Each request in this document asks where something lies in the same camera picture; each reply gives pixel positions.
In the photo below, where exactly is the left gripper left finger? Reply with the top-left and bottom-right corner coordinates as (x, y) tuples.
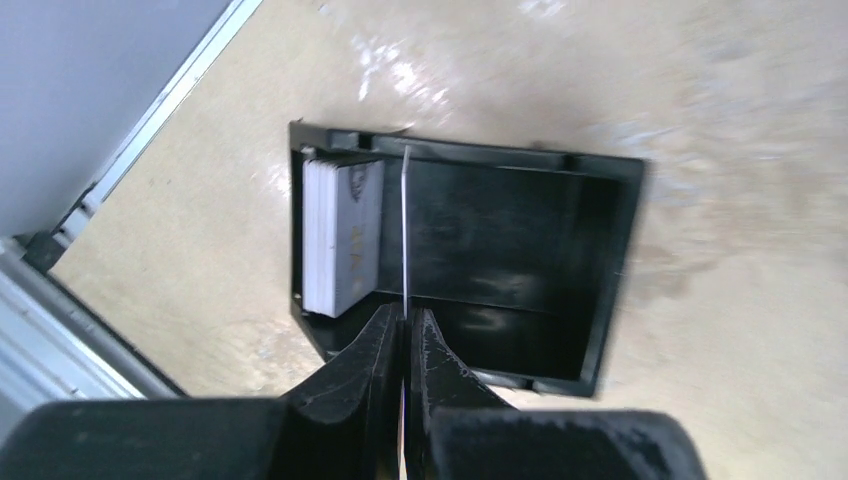
(1, 304), (403, 479)

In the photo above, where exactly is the stack of white cards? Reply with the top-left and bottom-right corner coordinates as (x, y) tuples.
(301, 158), (385, 318)

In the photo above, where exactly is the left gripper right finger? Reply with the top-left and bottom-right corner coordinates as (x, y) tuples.
(405, 309), (706, 479)

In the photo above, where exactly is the black card tray box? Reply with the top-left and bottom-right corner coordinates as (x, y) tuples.
(288, 121), (648, 397)

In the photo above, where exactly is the black aluminium mounting rail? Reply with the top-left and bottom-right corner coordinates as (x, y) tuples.
(1, 1), (257, 434)

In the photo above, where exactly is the thin white credit card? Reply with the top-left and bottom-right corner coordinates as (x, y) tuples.
(400, 145), (411, 320)

